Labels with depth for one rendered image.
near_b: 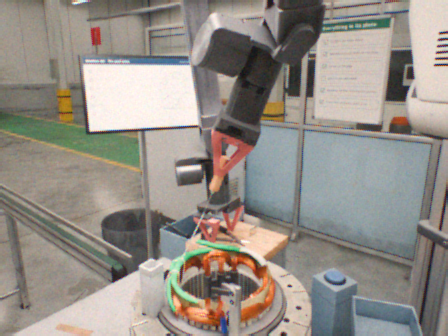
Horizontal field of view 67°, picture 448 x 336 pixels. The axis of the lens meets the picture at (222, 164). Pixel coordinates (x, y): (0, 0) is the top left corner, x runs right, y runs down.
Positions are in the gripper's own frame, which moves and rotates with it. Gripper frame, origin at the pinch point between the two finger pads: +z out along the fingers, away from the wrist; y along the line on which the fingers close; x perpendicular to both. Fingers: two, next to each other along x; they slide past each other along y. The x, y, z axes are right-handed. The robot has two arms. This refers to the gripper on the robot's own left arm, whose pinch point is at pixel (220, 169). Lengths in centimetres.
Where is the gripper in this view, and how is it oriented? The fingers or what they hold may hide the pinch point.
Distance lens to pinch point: 55.3
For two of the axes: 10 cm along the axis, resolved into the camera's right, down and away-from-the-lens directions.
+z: -3.4, 8.8, 3.4
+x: 9.3, 3.5, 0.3
